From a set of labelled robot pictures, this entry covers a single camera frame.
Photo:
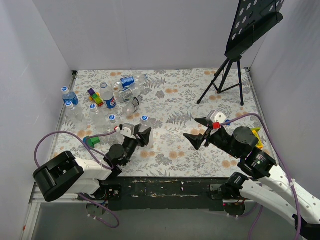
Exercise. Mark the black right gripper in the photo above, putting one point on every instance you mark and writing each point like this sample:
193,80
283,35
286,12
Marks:
206,134

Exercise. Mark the Pocari Sweat cap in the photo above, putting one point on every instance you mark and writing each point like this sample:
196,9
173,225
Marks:
112,117
144,118
65,90
93,106

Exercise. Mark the small labelled clear bottle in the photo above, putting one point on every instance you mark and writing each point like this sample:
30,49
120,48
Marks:
128,92

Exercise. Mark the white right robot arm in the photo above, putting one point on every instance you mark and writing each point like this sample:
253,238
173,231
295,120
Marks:
262,178

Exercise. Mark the black music stand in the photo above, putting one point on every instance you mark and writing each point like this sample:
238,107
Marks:
253,19

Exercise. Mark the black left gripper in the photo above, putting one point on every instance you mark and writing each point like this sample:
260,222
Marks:
137,138

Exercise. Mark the clear bottle black label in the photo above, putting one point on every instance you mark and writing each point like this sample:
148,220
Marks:
132,106

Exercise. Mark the Pocari Sweat plastic bottle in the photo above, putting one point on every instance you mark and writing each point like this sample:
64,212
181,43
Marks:
70,96

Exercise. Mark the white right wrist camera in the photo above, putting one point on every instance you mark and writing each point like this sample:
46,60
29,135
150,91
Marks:
215,119

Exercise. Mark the Pepsi plastic bottle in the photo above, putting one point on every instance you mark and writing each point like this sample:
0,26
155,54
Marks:
129,81
107,95

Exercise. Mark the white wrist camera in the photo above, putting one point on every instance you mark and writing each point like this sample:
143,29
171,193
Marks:
127,130
215,119

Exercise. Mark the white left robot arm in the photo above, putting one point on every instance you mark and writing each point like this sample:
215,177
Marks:
67,174

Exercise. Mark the colourful toy block car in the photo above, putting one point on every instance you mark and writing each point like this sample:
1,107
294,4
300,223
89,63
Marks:
95,97

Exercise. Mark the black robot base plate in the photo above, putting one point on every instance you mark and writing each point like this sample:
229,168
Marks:
173,193

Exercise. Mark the yellow green toy blocks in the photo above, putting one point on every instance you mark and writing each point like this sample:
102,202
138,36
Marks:
255,132

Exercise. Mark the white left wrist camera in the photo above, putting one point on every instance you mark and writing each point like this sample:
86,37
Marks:
127,130

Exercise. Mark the blue green toy block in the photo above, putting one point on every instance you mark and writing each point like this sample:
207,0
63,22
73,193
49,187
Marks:
91,142

